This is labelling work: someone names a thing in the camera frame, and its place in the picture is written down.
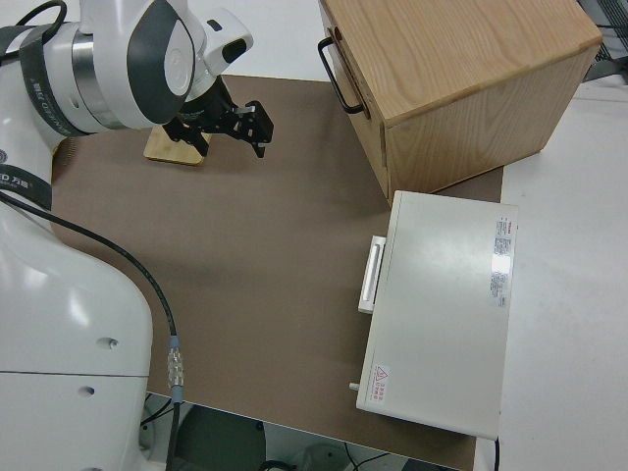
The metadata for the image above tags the brown table mat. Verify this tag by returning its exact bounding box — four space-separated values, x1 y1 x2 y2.
47 75 506 467

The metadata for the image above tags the wooden drawer with black handle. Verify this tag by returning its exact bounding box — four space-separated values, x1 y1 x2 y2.
317 0 389 148

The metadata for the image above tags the white toaster oven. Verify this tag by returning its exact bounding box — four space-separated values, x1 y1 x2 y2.
347 189 520 441

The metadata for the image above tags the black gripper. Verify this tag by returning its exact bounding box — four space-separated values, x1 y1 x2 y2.
164 80 274 159

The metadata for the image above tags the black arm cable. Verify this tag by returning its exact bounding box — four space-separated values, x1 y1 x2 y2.
0 0 190 471

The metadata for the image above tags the light wooden drawer cabinet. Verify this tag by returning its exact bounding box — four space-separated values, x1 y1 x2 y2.
317 0 603 195

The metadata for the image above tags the wooden mug rack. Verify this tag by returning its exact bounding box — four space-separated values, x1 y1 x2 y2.
143 125 213 168

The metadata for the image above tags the black mesh object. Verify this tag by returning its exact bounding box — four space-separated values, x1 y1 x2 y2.
583 41 628 83

